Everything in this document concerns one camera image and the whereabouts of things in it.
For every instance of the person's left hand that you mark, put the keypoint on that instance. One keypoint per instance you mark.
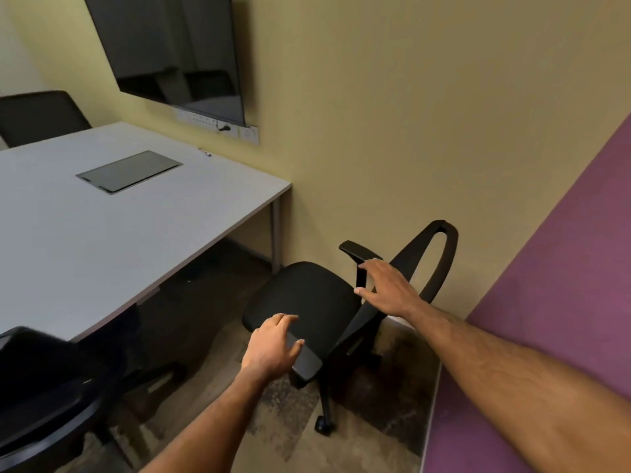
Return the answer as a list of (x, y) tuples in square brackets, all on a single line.
[(268, 352)]

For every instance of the person's right hand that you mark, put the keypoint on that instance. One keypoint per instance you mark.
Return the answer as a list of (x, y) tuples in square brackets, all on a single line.
[(392, 293)]

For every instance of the black office chair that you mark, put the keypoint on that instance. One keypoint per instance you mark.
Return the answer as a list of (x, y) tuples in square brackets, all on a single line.
[(44, 389), (305, 300), (39, 118)]

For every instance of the person's right forearm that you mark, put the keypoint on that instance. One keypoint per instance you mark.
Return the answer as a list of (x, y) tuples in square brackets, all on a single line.
[(517, 379)]

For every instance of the person's left forearm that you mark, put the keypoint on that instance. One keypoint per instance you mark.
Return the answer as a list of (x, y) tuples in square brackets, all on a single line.
[(207, 428)]

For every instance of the grey meeting table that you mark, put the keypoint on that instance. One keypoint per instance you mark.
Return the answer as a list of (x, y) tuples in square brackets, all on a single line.
[(98, 241)]

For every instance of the grey metal table leg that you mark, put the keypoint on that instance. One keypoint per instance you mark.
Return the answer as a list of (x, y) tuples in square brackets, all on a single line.
[(276, 236)]

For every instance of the small white marker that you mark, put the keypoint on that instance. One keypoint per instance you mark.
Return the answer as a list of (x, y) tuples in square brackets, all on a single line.
[(205, 152)]

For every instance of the black power plug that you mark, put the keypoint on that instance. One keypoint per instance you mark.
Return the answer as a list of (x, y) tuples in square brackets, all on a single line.
[(224, 127)]

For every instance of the white wall socket panel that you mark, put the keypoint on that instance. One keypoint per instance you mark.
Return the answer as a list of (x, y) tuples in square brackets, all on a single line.
[(249, 134)]

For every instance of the black wall television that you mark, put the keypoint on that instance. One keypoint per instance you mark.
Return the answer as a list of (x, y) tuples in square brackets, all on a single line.
[(162, 39)]

